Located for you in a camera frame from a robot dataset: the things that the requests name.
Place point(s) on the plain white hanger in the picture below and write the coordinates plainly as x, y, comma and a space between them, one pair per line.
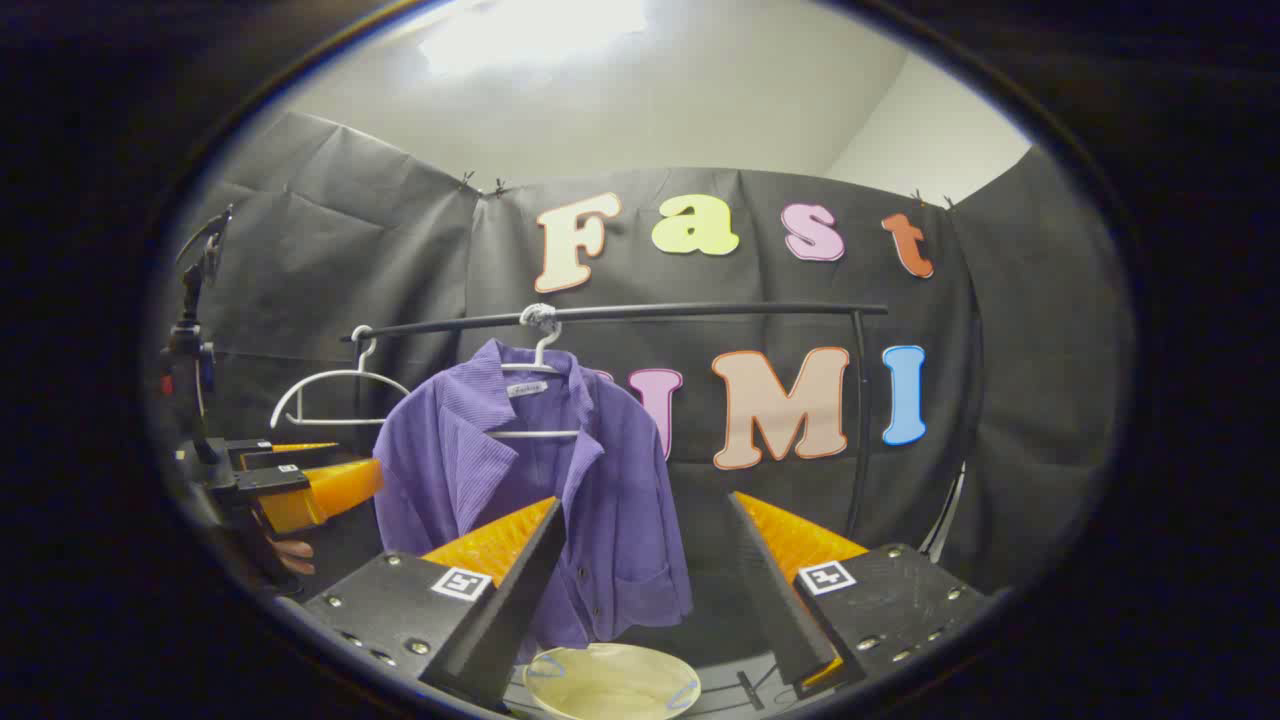
330, 374

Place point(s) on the black metal clothes rack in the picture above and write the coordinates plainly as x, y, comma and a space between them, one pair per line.
700, 311

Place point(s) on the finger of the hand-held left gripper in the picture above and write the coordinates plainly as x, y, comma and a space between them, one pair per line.
285, 454
330, 495

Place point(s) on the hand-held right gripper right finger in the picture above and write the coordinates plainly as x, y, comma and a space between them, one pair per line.
775, 600

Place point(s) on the backdrop stand tripod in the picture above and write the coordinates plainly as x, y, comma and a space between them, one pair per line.
948, 515

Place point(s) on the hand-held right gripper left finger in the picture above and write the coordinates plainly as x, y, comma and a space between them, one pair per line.
500, 610

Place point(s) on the white hanger with hook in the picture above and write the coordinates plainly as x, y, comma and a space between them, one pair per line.
541, 350

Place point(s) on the cream laundry hamper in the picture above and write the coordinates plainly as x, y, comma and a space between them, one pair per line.
610, 685

